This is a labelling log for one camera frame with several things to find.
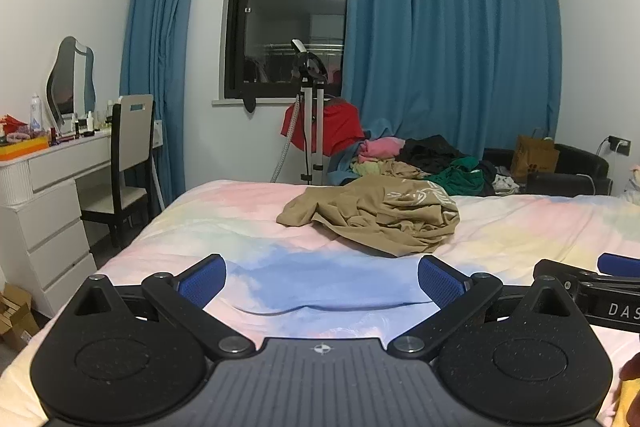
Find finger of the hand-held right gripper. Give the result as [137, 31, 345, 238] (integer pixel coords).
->
[532, 252, 640, 290]

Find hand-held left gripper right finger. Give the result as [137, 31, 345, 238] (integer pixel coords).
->
[387, 254, 581, 362]

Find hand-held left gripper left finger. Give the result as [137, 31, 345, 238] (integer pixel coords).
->
[66, 253, 257, 362]

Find tan printed t-shirt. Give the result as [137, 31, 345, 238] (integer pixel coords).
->
[276, 177, 461, 258]

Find pastel rainbow bed blanket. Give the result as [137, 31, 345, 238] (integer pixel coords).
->
[0, 179, 640, 427]

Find green cloth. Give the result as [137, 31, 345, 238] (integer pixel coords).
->
[425, 156, 488, 196]

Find black sofa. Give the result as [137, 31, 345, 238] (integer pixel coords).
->
[482, 143, 613, 196]

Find white patterned cloth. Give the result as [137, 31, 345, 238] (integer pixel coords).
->
[492, 174, 522, 196]

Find beige and yellow cloth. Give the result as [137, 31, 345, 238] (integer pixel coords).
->
[350, 158, 426, 180]

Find black cloth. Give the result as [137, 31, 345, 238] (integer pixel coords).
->
[400, 134, 468, 172]

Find brown paper bag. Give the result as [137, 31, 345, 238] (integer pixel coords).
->
[515, 127, 561, 182]

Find pink cloth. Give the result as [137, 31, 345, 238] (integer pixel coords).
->
[357, 137, 407, 160]

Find blue cloth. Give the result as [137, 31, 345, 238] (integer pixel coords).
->
[327, 147, 366, 188]

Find white dressing table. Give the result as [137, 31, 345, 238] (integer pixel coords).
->
[0, 129, 113, 319]

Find red cloth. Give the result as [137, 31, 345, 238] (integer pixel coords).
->
[280, 99, 366, 158]

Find cardboard boxes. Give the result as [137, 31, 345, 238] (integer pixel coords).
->
[0, 282, 41, 354]

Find row of small cosmetic bottles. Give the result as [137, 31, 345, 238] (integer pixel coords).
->
[70, 99, 113, 138]

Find orange box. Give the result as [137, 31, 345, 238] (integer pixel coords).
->
[0, 137, 51, 162]

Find clear plastic bottle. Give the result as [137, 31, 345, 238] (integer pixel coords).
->
[29, 93, 45, 138]

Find garment steamer stand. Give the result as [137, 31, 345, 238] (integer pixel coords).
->
[270, 39, 332, 186]

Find wavy vanity mirror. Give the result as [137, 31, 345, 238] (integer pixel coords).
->
[46, 36, 97, 130]

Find red packet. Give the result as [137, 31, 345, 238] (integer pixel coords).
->
[0, 113, 30, 138]

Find wide blue curtain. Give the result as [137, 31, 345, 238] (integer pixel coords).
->
[342, 0, 561, 160]

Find narrow blue curtain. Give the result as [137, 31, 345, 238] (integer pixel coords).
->
[120, 0, 211, 212]

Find dark framed window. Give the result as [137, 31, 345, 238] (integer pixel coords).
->
[222, 0, 351, 102]

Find wall socket with charger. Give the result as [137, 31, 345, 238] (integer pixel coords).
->
[597, 134, 632, 156]

